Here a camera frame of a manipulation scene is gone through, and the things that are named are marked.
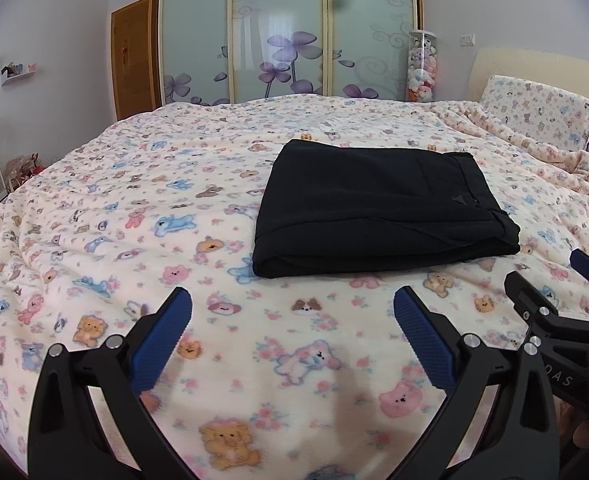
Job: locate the clear tube of plush toys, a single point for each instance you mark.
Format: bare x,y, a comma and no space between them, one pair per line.
422,70

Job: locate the white wall switch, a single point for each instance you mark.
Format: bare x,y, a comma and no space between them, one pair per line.
467,39

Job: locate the cream bed headboard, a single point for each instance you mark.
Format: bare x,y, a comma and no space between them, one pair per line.
524,62

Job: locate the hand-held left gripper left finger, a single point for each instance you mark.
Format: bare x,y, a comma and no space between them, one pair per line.
162,340

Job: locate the person's right hand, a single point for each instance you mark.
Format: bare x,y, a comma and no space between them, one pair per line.
584,434

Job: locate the black pants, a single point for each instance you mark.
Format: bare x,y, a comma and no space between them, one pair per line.
364,200

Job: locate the brown wooden door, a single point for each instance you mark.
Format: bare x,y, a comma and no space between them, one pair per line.
132,60

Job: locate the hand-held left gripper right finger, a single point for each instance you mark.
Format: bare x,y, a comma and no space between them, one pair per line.
424,340

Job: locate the frosted glass sliding wardrobe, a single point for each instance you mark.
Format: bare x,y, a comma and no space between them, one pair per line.
274,10

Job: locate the animal print pillow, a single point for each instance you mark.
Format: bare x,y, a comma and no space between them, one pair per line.
534,110

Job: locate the white wall shelf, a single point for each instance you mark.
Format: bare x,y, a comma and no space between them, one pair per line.
18,74

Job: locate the animal print fleece blanket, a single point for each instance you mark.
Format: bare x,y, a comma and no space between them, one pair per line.
174,185

